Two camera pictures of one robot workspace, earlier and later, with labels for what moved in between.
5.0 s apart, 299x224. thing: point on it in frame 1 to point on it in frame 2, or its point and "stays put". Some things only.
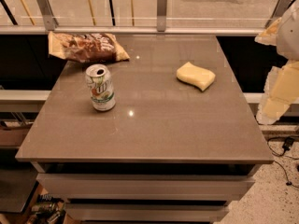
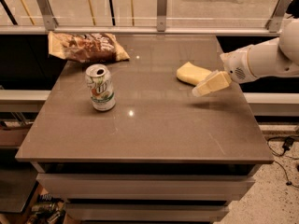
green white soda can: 101,87 stays put
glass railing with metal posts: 140,9 stays put
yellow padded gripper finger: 281,91 to 237,67
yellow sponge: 192,74 stays put
